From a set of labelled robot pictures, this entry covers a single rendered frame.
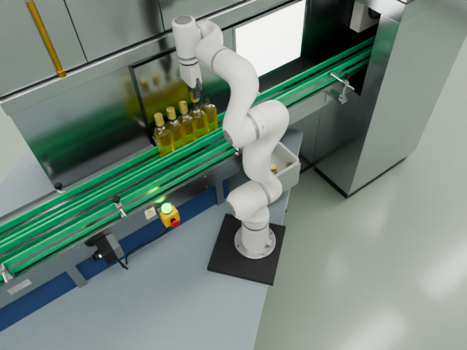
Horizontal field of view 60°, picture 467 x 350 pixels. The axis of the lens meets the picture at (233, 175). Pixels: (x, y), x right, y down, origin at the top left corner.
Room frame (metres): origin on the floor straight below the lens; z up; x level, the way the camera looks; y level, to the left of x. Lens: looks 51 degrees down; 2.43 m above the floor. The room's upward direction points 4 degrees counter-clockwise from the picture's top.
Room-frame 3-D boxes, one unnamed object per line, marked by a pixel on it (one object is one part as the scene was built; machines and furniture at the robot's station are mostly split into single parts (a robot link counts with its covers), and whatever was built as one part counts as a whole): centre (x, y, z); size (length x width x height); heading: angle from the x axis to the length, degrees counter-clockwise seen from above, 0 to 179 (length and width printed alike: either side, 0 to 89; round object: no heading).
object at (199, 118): (1.33, 0.14, 1.16); 0.06 x 0.06 x 0.21; 31
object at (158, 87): (1.59, -0.01, 1.32); 0.90 x 0.03 x 0.34; 122
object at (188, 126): (1.30, 0.19, 1.16); 0.06 x 0.06 x 0.21; 32
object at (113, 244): (0.85, 0.53, 0.96); 0.08 x 0.08 x 0.08; 32
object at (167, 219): (1.01, 0.29, 0.96); 0.07 x 0.07 x 0.07; 32
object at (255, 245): (0.96, -0.08, 0.87); 0.19 x 0.19 x 0.18
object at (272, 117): (0.97, -0.11, 1.33); 0.16 x 0.12 x 0.50; 121
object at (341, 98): (1.64, -0.57, 1.07); 0.17 x 0.05 x 0.23; 32
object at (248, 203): (0.94, -0.05, 1.08); 0.19 x 0.12 x 0.24; 121
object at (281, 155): (1.27, -0.18, 0.97); 0.22 x 0.17 x 0.09; 32
